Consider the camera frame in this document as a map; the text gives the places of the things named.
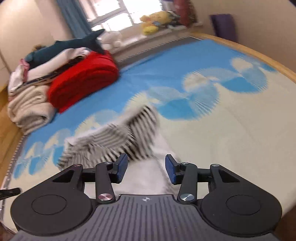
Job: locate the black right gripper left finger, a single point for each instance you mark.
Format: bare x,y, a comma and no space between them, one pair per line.
67,199

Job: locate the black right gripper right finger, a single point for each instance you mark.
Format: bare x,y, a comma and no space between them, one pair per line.
226,201

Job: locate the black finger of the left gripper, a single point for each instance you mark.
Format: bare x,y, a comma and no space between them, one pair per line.
7,193

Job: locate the black white striped garment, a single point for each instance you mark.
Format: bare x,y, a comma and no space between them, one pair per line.
135,133

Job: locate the beige folded blanket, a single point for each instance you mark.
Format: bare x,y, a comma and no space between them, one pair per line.
31,110

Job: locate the blue white patterned bedsheet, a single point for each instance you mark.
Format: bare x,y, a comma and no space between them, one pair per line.
215,105

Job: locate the red folded blanket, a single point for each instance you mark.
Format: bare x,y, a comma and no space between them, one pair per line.
94,73

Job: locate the dark blue shark plush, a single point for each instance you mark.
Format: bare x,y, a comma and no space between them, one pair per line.
43,55

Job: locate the white plush toy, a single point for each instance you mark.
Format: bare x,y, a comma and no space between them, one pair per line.
111,40

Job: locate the blue curtain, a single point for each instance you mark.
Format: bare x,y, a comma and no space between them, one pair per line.
75,18

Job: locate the yellow plush toy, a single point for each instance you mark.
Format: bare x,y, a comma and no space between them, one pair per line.
152,23

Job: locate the dark red bag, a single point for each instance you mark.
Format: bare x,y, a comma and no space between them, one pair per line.
186,11

